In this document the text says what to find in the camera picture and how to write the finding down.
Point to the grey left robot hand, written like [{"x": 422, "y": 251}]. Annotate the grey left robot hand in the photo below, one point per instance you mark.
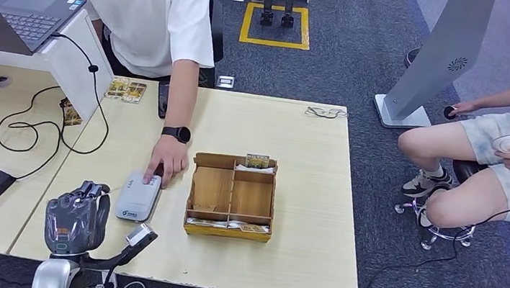
[{"x": 76, "y": 218}]

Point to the person's right hand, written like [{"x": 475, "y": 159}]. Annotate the person's right hand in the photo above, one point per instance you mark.
[{"x": 465, "y": 108}]

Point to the small black round controller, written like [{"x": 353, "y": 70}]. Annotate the small black round controller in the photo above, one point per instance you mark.
[{"x": 449, "y": 112}]

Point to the white handheld controller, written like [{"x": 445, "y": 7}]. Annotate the white handheld controller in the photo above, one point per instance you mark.
[{"x": 507, "y": 142}]

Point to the wooden compartment organizer box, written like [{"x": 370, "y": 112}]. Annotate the wooden compartment organizer box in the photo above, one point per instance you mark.
[{"x": 211, "y": 190}]

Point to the grey card reader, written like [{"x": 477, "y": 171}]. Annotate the grey card reader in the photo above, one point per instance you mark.
[{"x": 136, "y": 199}]

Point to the autumn print hotel card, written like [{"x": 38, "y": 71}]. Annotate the autumn print hotel card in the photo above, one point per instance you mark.
[
  {"x": 116, "y": 88},
  {"x": 135, "y": 92}
]

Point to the person's left forearm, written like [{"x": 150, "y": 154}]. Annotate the person's left forearm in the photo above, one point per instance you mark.
[{"x": 180, "y": 105}]

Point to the person's right forearm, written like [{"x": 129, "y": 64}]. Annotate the person's right forearm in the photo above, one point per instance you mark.
[{"x": 507, "y": 97}]

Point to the upright hotel card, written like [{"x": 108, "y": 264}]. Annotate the upright hotel card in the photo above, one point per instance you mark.
[{"x": 257, "y": 161}]

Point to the small patterned card pile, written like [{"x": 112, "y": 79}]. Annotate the small patterned card pile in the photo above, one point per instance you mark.
[{"x": 70, "y": 116}]

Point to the flat lying hotel card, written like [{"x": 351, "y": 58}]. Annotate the flat lying hotel card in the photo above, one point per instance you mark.
[{"x": 252, "y": 228}]

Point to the black wristwatch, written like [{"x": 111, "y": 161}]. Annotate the black wristwatch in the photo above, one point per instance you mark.
[{"x": 182, "y": 134}]

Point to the black smartphone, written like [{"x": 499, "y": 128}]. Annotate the black smartphone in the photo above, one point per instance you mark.
[{"x": 162, "y": 101}]

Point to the black stool chrome base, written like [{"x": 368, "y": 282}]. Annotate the black stool chrome base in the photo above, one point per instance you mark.
[{"x": 466, "y": 169}]

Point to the silver kiosk stand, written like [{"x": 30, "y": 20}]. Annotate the silver kiosk stand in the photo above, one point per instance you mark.
[{"x": 438, "y": 53}]

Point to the black round base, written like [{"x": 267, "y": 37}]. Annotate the black round base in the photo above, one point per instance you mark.
[{"x": 410, "y": 57}]

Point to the white paper sleeve bundle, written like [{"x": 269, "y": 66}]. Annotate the white paper sleeve bundle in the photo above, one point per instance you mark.
[{"x": 207, "y": 222}]

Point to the white power strip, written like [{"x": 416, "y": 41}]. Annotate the white power strip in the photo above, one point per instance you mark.
[{"x": 111, "y": 287}]

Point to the white and black sneaker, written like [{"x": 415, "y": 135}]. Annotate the white and black sneaker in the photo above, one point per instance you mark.
[
  {"x": 423, "y": 217},
  {"x": 423, "y": 183}
]

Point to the silver floor socket plate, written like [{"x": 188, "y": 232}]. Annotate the silver floor socket plate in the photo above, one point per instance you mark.
[{"x": 225, "y": 81}]

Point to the black office chair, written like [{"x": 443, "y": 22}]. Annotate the black office chair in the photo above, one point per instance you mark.
[{"x": 216, "y": 37}]

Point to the white laptop stand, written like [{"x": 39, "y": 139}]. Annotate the white laptop stand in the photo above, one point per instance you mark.
[{"x": 72, "y": 59}]

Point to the clear eyeglasses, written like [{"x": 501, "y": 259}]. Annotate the clear eyeglasses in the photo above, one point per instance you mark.
[{"x": 315, "y": 111}]

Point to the yellow floor tape square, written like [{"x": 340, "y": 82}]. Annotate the yellow floor tape square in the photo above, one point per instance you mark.
[{"x": 273, "y": 43}]

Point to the black robot legs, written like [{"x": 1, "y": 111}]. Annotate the black robot legs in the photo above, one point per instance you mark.
[{"x": 266, "y": 17}]

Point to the dark grey laptop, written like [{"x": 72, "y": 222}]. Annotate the dark grey laptop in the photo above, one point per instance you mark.
[{"x": 24, "y": 16}]

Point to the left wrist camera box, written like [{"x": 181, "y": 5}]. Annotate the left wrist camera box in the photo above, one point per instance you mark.
[{"x": 141, "y": 235}]

